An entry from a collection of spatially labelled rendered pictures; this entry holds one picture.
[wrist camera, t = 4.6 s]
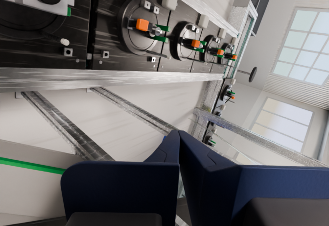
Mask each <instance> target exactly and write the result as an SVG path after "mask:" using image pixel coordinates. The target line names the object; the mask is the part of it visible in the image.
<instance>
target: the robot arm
mask: <svg viewBox="0 0 329 226"><path fill-rule="evenodd" d="M179 172H181V177H182V182H183V186H184V191H185V195H186V199H187V204H188V210H189V214H190V219H191V224H192V226H329V168H328V167H312V166H276V165H239V164H238V165H237V164H235V163H233V162H231V161H230V160H228V159H226V158H224V157H222V156H221V155H219V154H218V153H216V152H215V151H213V150H212V149H210V148H209V147H207V146H206V145H204V144H203V143H201V142H200V141H199V140H197V139H196V138H194V137H193V136H191V135H190V134H188V133H187V132H185V131H184V130H179V131H177V130H172V131H171V132H170V133H169V134H168V135H167V136H166V138H165V139H164V140H163V141H162V142H161V144H160V145H159V146H158V147H157V148H156V150H155V151H154V152H153V153H152V154H151V155H150V156H149V157H148V158H147V159H145V160H144V161H143V162H130V161H93V160H87V161H81V162H78V163H75V164H73V165H71V166H70V167H68V168H67V169H66V170H65V171H64V172H63V174H62V176H61V180H60V185H61V191H62V197H63V203H64V209H65V214H66V220H67V224H66V226H175V219H176V207H177V196H178V184H179Z"/></svg>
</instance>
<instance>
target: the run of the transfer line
mask: <svg viewBox="0 0 329 226"><path fill-rule="evenodd" d="M257 16H258V14H257V12H256V10H255V8H254V6H253V4H252V2H251V0H234V3H233V6H232V9H231V12H230V15H229V18H228V21H227V22H228V23H229V24H230V25H231V26H232V27H233V28H234V29H236V32H235V33H234V34H235V35H234V37H236V38H238V40H237V43H236V45H235V46H234V45H233V49H232V50H231V53H232V54H237V59H236V61H232V60H228V61H227V63H226V65H230V66H234V67H239V64H240V61H241V59H242V56H243V53H244V51H245V48H246V45H247V43H248V40H249V38H250V35H251V32H252V30H253V27H254V24H255V22H256V19H257ZM236 72H237V69H236V68H232V67H229V66H227V67H225V69H224V72H223V74H221V75H220V76H219V80H208V83H207V86H206V89H205V92H204V95H203V98H202V101H201V104H200V107H199V108H201V109H203V110H206V111H208V112H210V113H212V111H213V109H214V106H215V103H216V100H217V97H218V95H219V92H220V89H221V86H222V83H223V81H224V80H223V79H224V78H233V79H234V77H235V75H236ZM195 121H196V122H198V123H199V124H201V125H203V126H204V127H206V128H207V126H208V123H209V120H207V119H204V118H202V117H200V116H198V115H197V116H196V119H195ZM205 131H206V129H205V128H203V127H202V126H200V125H198V124H197V123H195V122H194V125H193V128H192V131H191V134H190V135H191V136H193V137H194V138H196V139H197V140H199V141H201V142H202V140H203V137H204V134H205Z"/></svg>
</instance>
